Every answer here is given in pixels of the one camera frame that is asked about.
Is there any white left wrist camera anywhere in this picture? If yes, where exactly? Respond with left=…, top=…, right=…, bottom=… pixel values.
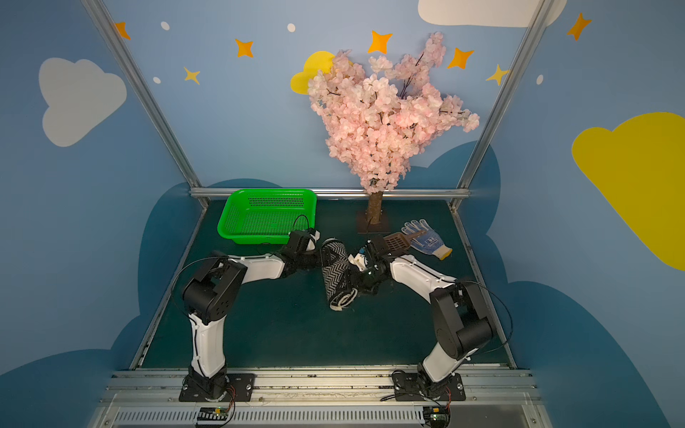
left=305, top=228, right=320, bottom=253

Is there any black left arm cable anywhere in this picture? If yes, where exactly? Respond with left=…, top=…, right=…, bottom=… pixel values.
left=168, top=215, right=311, bottom=322

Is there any black white knitted scarf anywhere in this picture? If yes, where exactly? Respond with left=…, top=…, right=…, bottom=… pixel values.
left=320, top=238, right=359, bottom=311

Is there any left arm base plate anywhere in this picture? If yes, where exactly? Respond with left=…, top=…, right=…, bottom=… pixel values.
left=178, top=371, right=256, bottom=403

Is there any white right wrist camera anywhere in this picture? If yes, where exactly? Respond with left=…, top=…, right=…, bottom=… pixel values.
left=348, top=253, right=369, bottom=272

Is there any brown plastic slotted scoop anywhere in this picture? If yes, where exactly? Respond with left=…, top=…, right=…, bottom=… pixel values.
left=383, top=231, right=425, bottom=254

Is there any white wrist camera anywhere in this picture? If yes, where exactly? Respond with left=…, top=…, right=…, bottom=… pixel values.
left=348, top=253, right=369, bottom=272
left=305, top=228, right=320, bottom=253

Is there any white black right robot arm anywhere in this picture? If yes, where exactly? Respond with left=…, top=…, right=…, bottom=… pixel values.
left=346, top=238, right=497, bottom=384

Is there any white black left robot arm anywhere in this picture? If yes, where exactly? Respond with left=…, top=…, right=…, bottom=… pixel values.
left=182, top=228, right=320, bottom=401

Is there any pink cherry blossom tree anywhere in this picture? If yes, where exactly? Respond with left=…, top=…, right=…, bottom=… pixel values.
left=308, top=32, right=480, bottom=228

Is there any aluminium front rail track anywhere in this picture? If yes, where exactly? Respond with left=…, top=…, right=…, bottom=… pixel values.
left=89, top=364, right=552, bottom=427

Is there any aluminium frame rail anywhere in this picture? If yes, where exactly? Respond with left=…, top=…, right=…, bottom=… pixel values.
left=86, top=1, right=538, bottom=367

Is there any green plastic basket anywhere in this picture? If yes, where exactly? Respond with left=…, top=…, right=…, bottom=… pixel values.
left=217, top=189, right=318, bottom=245

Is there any blue dotted work glove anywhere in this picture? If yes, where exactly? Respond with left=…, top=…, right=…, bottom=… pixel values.
left=401, top=219, right=452, bottom=260

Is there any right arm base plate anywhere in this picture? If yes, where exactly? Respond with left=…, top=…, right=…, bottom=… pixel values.
left=391, top=370, right=467, bottom=401

